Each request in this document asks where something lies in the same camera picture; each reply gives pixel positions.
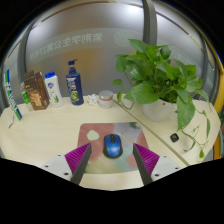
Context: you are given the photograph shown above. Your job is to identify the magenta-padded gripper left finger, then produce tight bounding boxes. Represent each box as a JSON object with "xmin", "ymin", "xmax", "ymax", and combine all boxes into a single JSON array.
[{"xmin": 41, "ymin": 143, "xmax": 93, "ymax": 185}]

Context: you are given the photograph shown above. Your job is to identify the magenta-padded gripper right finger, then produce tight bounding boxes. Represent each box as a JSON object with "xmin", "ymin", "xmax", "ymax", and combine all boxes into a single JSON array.
[{"xmin": 132, "ymin": 142, "xmax": 181, "ymax": 186}]

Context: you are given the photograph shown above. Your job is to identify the blue computer mouse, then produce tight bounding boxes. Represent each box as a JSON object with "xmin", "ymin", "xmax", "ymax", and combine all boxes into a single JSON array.
[{"xmin": 102, "ymin": 133, "xmax": 124, "ymax": 159}]

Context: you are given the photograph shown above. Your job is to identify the pastel patterned mouse pad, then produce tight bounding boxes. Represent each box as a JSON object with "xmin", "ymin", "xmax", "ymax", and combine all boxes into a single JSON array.
[{"xmin": 77, "ymin": 122, "xmax": 150, "ymax": 175}]

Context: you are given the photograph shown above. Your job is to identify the small black object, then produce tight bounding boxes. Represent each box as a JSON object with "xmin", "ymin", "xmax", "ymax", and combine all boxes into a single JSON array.
[{"xmin": 169, "ymin": 132, "xmax": 180, "ymax": 143}]

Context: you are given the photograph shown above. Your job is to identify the crumpled white paper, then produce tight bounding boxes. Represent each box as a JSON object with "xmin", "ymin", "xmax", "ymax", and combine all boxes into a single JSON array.
[{"xmin": 87, "ymin": 93, "xmax": 100, "ymax": 107}]

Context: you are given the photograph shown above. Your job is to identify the small pink jar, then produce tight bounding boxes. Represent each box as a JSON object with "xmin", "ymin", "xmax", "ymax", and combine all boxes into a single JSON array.
[{"xmin": 98, "ymin": 89, "xmax": 114, "ymax": 109}]

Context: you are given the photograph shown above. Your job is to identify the green plant in white pot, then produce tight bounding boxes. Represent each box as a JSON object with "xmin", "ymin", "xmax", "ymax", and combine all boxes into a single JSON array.
[{"xmin": 110, "ymin": 38, "xmax": 213, "ymax": 159}]

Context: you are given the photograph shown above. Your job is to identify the dark blue pump bottle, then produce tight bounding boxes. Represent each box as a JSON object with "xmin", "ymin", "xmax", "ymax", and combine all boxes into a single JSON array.
[{"xmin": 65, "ymin": 59, "xmax": 85, "ymax": 106}]

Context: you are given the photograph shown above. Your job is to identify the white bottle blue cap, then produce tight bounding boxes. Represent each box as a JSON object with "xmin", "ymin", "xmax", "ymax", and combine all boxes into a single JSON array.
[{"xmin": 44, "ymin": 71, "xmax": 64, "ymax": 108}]

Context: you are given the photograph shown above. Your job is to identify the brown cracker box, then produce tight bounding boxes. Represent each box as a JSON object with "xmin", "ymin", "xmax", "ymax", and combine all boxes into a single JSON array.
[{"xmin": 23, "ymin": 69, "xmax": 51, "ymax": 111}]

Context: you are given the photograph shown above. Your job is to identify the white green shuttlecock tube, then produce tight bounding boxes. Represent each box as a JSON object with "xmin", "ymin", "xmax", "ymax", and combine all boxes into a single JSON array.
[{"xmin": 3, "ymin": 69, "xmax": 23, "ymax": 122}]

